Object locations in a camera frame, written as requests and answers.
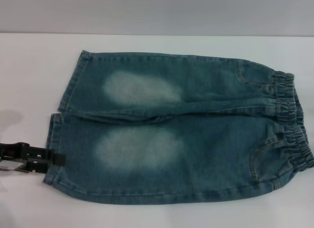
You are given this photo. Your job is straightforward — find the blue denim shorts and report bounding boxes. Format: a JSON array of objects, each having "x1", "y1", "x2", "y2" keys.
[{"x1": 42, "y1": 50, "x2": 314, "y2": 206}]

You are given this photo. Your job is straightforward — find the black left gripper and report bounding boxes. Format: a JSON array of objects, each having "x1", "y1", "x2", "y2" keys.
[{"x1": 0, "y1": 142, "x2": 67, "y2": 175}]

